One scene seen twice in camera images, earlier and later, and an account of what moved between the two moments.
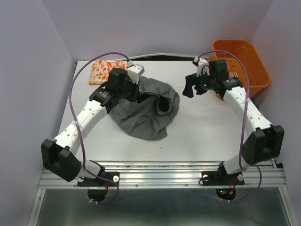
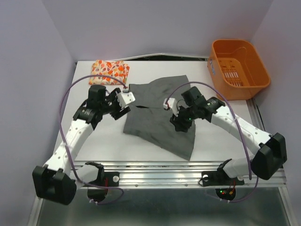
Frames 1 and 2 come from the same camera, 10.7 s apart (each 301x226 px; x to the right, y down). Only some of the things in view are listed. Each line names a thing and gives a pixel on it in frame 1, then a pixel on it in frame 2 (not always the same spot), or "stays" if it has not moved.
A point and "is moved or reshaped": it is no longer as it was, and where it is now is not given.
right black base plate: x=220 y=177 stays
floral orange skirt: x=101 y=69 stays
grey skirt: x=144 y=116 is moved or reshaped
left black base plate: x=114 y=176 stays
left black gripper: x=136 y=92 -> x=118 y=114
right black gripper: x=191 y=80 -> x=180 y=124
